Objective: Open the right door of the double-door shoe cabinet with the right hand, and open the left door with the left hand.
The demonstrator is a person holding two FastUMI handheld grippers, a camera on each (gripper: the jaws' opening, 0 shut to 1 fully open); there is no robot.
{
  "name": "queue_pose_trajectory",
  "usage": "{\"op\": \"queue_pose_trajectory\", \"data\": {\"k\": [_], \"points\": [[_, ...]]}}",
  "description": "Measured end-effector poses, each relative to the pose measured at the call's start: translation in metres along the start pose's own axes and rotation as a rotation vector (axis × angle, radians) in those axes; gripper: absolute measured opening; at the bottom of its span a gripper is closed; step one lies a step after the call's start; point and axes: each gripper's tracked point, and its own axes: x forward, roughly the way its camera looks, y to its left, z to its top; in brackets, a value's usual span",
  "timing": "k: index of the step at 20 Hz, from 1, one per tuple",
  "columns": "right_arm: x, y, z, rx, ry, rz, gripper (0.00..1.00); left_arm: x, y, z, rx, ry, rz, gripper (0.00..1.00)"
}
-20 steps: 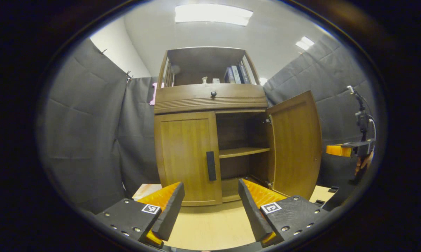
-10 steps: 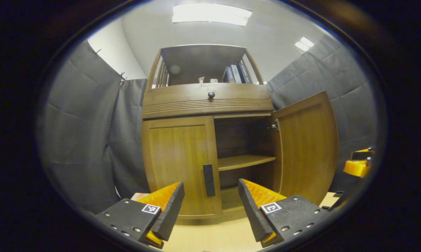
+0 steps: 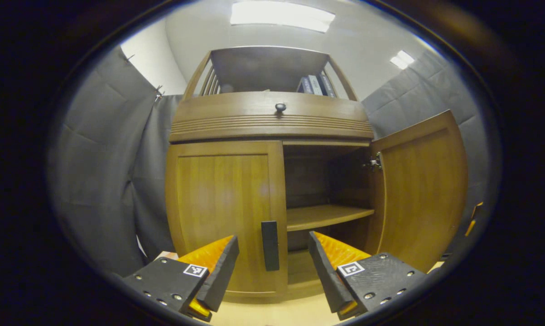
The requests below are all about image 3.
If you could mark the large ceiling light panel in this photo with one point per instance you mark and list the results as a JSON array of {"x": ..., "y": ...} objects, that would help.
[{"x": 281, "y": 16}]

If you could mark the black drawer knob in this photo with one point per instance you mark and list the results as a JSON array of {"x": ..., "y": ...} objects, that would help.
[{"x": 280, "y": 107}]

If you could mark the black backdrop cloth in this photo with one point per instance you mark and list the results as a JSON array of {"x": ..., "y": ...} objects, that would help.
[{"x": 100, "y": 181}]

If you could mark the metal door hinge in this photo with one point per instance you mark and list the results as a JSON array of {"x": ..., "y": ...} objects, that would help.
[{"x": 374, "y": 162}]

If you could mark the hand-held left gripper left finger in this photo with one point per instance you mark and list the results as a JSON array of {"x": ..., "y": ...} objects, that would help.
[{"x": 220, "y": 280}]

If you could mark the wooden cabinet drawer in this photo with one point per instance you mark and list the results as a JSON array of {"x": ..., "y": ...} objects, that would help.
[{"x": 236, "y": 120}]

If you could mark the dark blue book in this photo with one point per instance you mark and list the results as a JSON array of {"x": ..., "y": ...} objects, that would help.
[{"x": 304, "y": 86}]

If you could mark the grey spine book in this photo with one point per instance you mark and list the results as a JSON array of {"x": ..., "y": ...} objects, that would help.
[{"x": 315, "y": 85}]

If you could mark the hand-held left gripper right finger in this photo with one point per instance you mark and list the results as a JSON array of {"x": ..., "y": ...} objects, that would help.
[{"x": 329, "y": 280}]

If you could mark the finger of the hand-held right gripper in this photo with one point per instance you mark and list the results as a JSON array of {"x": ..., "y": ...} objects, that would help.
[{"x": 471, "y": 224}]

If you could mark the wooden cabinet door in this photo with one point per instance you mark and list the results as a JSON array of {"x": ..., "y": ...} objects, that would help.
[
  {"x": 422, "y": 190},
  {"x": 222, "y": 194}
]

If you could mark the wooden double-door shoe cabinet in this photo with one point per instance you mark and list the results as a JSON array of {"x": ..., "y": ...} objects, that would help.
[{"x": 263, "y": 122}]

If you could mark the small ceiling light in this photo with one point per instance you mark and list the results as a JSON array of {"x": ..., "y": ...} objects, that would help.
[{"x": 402, "y": 59}]

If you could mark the wooden inner cabinet shelf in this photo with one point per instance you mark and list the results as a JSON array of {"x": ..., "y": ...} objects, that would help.
[{"x": 322, "y": 216}]

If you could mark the black spine book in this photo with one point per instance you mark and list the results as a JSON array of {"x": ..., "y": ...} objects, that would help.
[{"x": 327, "y": 86}]

